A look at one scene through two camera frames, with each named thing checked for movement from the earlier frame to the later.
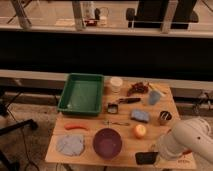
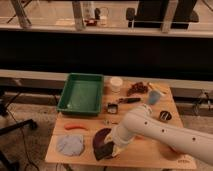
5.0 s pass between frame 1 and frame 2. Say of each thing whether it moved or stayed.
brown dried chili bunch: stayed
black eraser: moved
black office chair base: stayed
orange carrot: stayed
